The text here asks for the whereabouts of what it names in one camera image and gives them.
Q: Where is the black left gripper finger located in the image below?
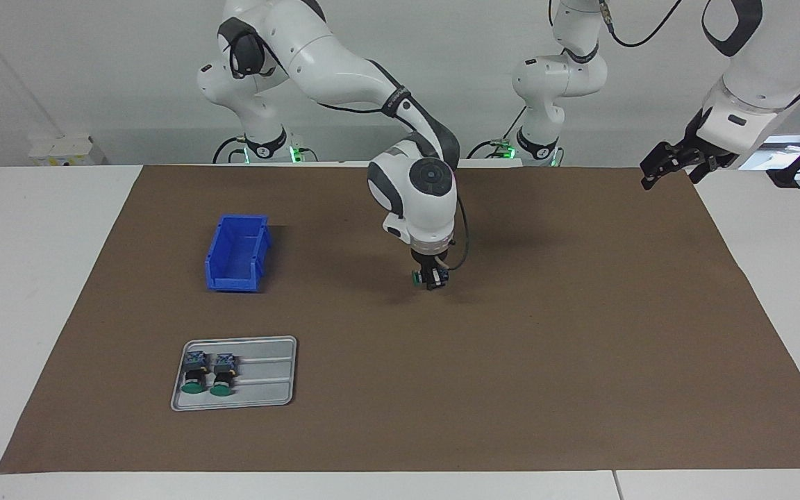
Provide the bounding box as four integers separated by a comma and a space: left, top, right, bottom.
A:
688, 154, 735, 185
640, 142, 683, 190

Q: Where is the green push button switch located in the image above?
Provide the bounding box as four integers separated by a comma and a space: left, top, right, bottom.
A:
410, 267, 451, 287
181, 351, 208, 395
209, 352, 238, 397

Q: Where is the brown table mat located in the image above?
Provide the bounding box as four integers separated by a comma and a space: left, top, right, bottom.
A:
0, 165, 800, 474

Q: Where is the grey metal tray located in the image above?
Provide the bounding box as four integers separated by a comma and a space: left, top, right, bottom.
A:
170, 335, 298, 412

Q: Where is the blue plastic bin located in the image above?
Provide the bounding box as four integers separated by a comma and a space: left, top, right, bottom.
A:
204, 214, 272, 293

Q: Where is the white background box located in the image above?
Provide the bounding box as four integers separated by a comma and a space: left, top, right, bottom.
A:
28, 135, 106, 166

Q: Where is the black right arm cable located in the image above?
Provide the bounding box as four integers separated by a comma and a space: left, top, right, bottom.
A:
228, 31, 471, 272

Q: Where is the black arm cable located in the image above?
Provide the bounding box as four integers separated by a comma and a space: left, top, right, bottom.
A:
228, 31, 471, 272
598, 0, 684, 49

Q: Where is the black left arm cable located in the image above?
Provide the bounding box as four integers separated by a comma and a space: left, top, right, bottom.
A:
598, 0, 684, 49

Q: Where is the black right base cable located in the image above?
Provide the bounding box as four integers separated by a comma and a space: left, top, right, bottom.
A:
212, 135, 247, 165

